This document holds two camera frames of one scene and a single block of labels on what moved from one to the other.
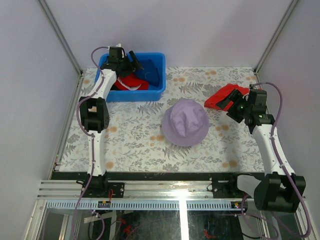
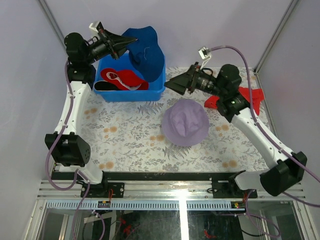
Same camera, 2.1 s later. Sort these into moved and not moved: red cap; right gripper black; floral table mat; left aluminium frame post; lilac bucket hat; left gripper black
Moved: left gripper black; right gripper black
Not moved: floral table mat; lilac bucket hat; left aluminium frame post; red cap
